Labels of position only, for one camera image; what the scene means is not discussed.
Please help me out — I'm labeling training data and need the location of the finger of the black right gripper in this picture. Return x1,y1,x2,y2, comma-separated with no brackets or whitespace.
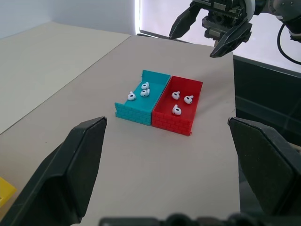
169,2,203,40
209,22,253,58

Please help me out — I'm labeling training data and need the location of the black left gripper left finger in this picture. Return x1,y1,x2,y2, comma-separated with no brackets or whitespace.
0,116,108,226

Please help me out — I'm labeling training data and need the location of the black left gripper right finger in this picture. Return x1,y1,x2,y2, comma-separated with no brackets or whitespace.
227,116,301,215

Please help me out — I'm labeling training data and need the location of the yellow plastic bin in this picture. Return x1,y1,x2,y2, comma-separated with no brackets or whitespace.
0,176,17,208

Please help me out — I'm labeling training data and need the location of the teal tray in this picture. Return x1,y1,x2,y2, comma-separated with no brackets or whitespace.
114,69,171,126

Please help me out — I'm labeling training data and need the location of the red tray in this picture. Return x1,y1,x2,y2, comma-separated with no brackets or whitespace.
151,75,203,137

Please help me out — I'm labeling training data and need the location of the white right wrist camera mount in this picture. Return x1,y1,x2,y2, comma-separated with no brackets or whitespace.
244,0,256,16

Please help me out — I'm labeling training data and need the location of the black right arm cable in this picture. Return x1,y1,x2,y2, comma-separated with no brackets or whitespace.
277,23,301,65

